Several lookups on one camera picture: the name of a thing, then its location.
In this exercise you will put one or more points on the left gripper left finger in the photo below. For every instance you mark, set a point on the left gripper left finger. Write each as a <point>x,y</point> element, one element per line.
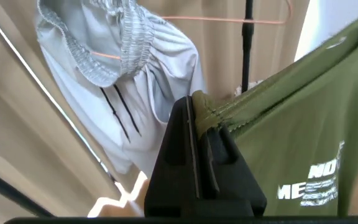
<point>169,174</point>

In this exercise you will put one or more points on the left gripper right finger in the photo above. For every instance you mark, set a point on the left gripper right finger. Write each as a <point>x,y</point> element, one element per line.
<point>228,180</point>

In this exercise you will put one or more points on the green garment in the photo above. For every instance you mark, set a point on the green garment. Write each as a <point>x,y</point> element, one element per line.
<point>291,124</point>

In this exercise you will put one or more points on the pale grey shorts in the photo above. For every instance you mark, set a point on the pale grey shorts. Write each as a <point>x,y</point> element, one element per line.
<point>172,62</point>

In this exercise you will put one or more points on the black clothes rack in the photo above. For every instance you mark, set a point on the black clothes rack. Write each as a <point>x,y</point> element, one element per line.
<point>247,46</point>

